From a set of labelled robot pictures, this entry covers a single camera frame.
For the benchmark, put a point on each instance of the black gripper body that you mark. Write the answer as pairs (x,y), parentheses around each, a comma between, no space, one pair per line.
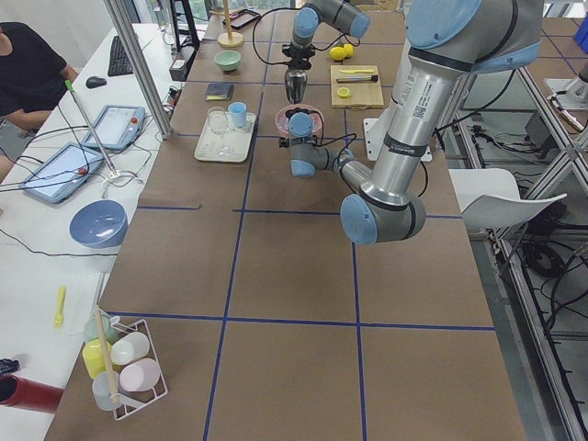
(289,112)
(294,79)

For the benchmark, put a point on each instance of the metal ice scoop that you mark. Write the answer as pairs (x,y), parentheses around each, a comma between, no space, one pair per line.
(295,83)

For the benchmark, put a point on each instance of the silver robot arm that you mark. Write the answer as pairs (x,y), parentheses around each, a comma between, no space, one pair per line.
(445,40)
(339,14)

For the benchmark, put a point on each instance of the light blue cup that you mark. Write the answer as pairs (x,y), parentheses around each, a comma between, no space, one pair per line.
(238,112)

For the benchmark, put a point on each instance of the white cup in rack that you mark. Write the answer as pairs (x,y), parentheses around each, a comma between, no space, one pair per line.
(129,348)

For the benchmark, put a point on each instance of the pink cup in rack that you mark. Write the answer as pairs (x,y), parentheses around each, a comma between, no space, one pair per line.
(140,375)

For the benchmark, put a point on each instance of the yellow cup in rack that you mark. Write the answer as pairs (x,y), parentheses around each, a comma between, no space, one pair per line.
(93,358)

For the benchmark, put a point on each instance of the pink bowl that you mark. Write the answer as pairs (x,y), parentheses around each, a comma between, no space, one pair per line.
(299,106)

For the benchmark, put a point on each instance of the yellow lemon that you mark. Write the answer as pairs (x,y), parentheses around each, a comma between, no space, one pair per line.
(349,50)
(337,53)

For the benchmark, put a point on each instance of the lemon slice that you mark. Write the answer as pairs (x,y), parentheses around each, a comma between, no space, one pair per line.
(344,92)

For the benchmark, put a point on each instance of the wooden cutting board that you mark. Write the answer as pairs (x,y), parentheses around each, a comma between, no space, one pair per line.
(365,95)

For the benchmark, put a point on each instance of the yellow plastic knife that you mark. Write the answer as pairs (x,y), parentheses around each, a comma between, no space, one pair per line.
(356,71)

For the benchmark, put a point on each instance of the cream bear tray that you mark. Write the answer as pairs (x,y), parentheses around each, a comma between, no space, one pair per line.
(238,139)

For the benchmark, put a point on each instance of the clear wine glass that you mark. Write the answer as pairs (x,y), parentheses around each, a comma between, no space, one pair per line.
(218,126)

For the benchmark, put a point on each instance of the green bowl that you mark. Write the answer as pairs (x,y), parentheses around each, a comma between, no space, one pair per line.
(228,60)

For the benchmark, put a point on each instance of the metal rod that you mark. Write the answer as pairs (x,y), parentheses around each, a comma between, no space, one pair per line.
(357,79)

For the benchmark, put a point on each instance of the wooden mug tree stand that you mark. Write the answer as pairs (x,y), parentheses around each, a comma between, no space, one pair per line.
(229,38)

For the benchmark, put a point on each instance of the far teach pendant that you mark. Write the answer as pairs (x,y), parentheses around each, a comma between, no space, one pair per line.
(119,126)

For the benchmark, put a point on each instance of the teach pendant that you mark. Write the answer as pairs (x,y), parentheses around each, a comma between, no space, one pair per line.
(63,173)
(119,126)

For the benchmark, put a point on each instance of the black keyboard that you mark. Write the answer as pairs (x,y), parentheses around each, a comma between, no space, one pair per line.
(118,62)

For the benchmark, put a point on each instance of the blue bowl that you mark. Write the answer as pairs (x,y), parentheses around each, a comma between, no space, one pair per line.
(100,224)

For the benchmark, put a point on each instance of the black computer mouse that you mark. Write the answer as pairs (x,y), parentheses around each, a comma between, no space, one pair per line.
(95,82)

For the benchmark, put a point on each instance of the white chair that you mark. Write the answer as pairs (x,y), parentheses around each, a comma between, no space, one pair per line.
(490,199)

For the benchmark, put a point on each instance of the near teach pendant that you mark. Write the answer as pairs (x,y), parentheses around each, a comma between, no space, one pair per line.
(63,173)

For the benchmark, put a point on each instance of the person in black shirt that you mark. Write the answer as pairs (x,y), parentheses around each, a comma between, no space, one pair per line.
(33,76)

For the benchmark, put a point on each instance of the yellow plastic spoon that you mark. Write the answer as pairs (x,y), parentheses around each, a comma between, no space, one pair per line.
(58,315)

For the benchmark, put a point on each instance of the red cylinder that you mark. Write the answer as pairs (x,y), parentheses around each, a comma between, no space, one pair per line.
(29,394)

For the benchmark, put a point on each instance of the aluminium frame post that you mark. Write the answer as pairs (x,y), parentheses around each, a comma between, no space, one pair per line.
(123,26)

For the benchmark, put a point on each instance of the white wire cup rack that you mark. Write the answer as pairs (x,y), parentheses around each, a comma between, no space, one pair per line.
(107,392)

